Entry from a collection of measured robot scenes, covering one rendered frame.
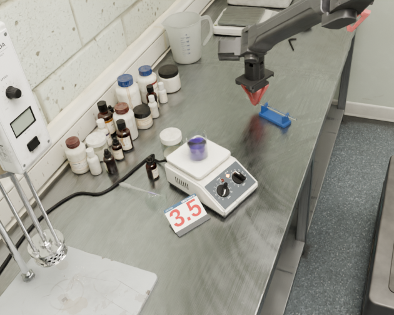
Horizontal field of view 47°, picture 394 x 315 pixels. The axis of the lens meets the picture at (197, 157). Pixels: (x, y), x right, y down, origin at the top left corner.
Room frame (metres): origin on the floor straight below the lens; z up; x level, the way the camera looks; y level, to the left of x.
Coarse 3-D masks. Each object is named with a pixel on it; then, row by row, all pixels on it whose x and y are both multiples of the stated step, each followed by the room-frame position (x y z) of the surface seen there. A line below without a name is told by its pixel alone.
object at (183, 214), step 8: (192, 200) 0.75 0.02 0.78; (176, 208) 0.73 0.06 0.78; (184, 208) 0.73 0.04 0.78; (192, 208) 0.74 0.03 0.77; (200, 208) 0.74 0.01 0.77; (168, 216) 0.71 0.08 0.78; (176, 216) 0.72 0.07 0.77; (184, 216) 0.72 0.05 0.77; (192, 216) 0.72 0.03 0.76; (176, 224) 0.70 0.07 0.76
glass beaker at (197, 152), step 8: (200, 128) 0.87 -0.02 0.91; (184, 136) 0.84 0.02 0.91; (192, 136) 0.87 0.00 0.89; (200, 136) 0.86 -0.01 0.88; (192, 144) 0.82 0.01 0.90; (200, 144) 0.82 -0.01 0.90; (192, 152) 0.82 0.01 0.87; (200, 152) 0.82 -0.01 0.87; (192, 160) 0.83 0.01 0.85; (200, 160) 0.82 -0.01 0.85
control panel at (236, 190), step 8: (232, 168) 0.82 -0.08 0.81; (240, 168) 0.82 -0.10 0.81; (216, 176) 0.79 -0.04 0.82; (224, 176) 0.79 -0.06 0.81; (248, 176) 0.80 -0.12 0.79; (208, 184) 0.77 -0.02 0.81; (216, 184) 0.77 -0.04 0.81; (232, 184) 0.77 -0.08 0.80; (240, 184) 0.78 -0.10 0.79; (248, 184) 0.78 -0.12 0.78; (216, 192) 0.75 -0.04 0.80; (232, 192) 0.75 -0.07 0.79; (240, 192) 0.76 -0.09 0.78; (216, 200) 0.73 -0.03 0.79; (224, 200) 0.73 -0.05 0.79; (232, 200) 0.74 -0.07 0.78; (224, 208) 0.72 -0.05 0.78
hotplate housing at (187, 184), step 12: (168, 168) 0.84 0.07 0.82; (216, 168) 0.81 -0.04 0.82; (168, 180) 0.85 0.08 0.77; (180, 180) 0.81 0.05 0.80; (192, 180) 0.79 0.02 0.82; (204, 180) 0.78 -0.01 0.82; (192, 192) 0.78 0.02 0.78; (204, 192) 0.75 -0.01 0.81; (252, 192) 0.78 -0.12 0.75; (204, 204) 0.76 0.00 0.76; (216, 204) 0.73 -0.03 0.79
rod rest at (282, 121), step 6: (264, 108) 1.10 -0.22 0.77; (264, 114) 1.09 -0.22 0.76; (270, 114) 1.08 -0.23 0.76; (276, 114) 1.08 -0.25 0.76; (288, 114) 1.04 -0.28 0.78; (270, 120) 1.06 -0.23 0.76; (276, 120) 1.05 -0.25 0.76; (282, 120) 1.03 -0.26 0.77; (288, 120) 1.04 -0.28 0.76; (282, 126) 1.03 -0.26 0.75
